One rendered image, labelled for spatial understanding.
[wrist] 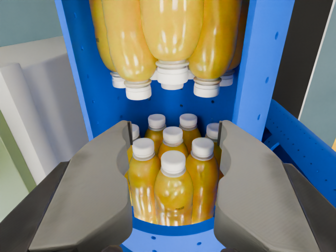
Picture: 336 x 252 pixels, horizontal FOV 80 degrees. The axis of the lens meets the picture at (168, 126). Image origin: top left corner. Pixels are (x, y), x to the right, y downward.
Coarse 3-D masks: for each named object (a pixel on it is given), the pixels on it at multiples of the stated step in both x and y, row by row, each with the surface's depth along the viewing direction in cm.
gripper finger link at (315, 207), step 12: (288, 168) 8; (300, 180) 7; (300, 192) 7; (312, 192) 7; (300, 204) 6; (312, 204) 6; (324, 204) 6; (312, 216) 6; (324, 216) 6; (312, 228) 6; (324, 228) 6; (324, 240) 5
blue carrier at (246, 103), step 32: (64, 0) 25; (256, 0) 16; (288, 0) 18; (64, 32) 26; (256, 32) 17; (96, 64) 34; (256, 64) 19; (96, 96) 35; (160, 96) 47; (192, 96) 46; (224, 96) 41; (256, 96) 21; (96, 128) 36; (256, 128) 24; (192, 224) 29
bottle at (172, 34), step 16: (144, 0) 20; (160, 0) 19; (176, 0) 19; (192, 0) 19; (144, 16) 21; (160, 16) 20; (176, 16) 19; (192, 16) 20; (144, 32) 22; (160, 32) 20; (176, 32) 20; (192, 32) 21; (160, 48) 22; (176, 48) 21; (192, 48) 22; (160, 64) 23; (176, 64) 23
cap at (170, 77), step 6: (186, 66) 25; (162, 72) 24; (168, 72) 23; (174, 72) 23; (180, 72) 24; (186, 72) 24; (162, 78) 24; (168, 78) 24; (174, 78) 24; (180, 78) 24; (186, 78) 25; (168, 84) 24; (174, 84) 24
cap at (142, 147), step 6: (138, 138) 37; (144, 138) 37; (138, 144) 36; (144, 144) 35; (150, 144) 35; (138, 150) 34; (144, 150) 34; (150, 150) 35; (138, 156) 35; (144, 156) 35
